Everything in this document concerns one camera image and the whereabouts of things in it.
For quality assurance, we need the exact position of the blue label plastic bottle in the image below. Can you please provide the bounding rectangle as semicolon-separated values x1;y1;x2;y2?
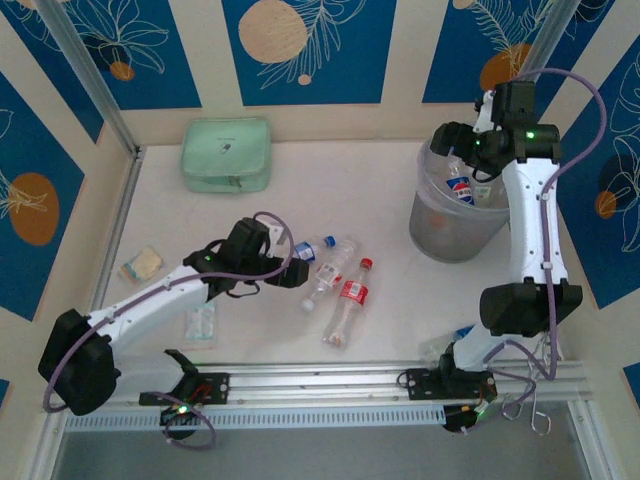
292;234;337;265

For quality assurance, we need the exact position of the Pepsi plastic bottle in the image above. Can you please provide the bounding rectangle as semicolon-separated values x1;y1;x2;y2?
444;162;476;207

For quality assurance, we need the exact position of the Coca-Cola plastic bottle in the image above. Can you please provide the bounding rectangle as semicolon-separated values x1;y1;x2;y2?
321;257;376;348

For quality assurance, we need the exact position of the clear plastic bottle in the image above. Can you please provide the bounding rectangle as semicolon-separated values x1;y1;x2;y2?
417;324;476;361

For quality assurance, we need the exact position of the clear plastic bin liner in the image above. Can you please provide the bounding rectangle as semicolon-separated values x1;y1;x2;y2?
414;139;511;211

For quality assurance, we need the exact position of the grey translucent waste bin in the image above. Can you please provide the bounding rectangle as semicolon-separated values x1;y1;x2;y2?
408;137;514;264

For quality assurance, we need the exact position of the red white label bottle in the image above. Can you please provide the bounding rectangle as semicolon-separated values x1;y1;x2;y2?
299;237;362;312

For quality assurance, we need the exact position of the mint green zip pouch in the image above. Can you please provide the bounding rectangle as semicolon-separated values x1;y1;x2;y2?
179;117;274;195

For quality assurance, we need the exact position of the clear plastic packet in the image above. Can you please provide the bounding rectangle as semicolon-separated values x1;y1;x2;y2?
180;299;220;350

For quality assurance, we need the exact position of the tan sponge packet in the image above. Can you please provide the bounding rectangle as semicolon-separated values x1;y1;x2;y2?
118;245;165;284

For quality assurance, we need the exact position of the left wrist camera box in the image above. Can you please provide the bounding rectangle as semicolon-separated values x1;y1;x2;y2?
267;222;294;246

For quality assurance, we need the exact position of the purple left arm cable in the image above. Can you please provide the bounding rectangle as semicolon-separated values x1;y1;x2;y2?
42;210;295;450

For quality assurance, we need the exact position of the aluminium frame post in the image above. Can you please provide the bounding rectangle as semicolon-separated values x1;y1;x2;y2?
37;0;141;156
509;0;584;101

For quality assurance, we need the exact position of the aluminium side rail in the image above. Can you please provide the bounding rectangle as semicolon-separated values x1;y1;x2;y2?
89;149;146;321

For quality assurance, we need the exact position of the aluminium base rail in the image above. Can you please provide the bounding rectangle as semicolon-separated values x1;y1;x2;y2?
42;360;594;414

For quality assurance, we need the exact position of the white slotted cable duct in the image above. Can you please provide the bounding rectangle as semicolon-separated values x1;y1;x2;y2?
62;405;446;434

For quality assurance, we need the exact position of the metal wire clip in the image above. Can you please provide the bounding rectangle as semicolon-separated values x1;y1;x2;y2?
501;394;526;419
527;369;553;436

